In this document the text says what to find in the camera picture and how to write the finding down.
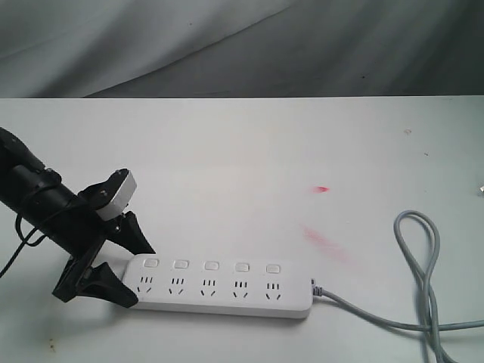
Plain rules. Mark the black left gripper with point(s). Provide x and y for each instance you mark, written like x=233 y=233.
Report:
x=78 y=229

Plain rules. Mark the white five-outlet power strip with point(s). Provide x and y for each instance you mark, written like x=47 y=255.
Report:
x=267 y=288

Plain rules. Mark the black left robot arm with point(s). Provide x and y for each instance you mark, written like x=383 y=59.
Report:
x=26 y=185

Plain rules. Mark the grey backdrop cloth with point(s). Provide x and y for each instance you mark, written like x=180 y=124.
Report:
x=240 y=49

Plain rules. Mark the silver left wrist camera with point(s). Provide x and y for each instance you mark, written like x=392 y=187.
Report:
x=114 y=194

